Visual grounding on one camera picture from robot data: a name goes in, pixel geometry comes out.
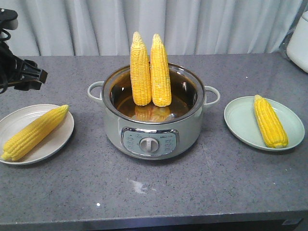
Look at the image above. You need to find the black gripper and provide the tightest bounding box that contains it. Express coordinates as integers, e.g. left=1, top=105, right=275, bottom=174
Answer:
left=0, top=8, right=48, bottom=93

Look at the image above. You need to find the green electric cooking pot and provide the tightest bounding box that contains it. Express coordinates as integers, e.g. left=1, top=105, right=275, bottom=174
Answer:
left=87, top=64, right=220, bottom=160

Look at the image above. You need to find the green round plate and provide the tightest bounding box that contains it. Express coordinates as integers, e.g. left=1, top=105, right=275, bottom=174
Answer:
left=224, top=96, right=305, bottom=152

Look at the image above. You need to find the white round plate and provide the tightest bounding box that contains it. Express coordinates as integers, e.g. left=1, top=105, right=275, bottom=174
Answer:
left=0, top=104, right=74, bottom=165

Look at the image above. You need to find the yellow corn cob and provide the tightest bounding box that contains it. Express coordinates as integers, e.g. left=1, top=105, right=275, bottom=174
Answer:
left=130, top=31, right=152, bottom=106
left=0, top=104, right=69, bottom=161
left=150, top=34, right=172, bottom=107
left=254, top=95, right=289, bottom=149

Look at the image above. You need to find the white rice cooker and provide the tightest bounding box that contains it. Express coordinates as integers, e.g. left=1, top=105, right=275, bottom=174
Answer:
left=286, top=11, right=308, bottom=73

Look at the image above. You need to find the white pleated curtain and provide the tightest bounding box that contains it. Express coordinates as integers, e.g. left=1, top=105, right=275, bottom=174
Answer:
left=0, top=0, right=308, bottom=56

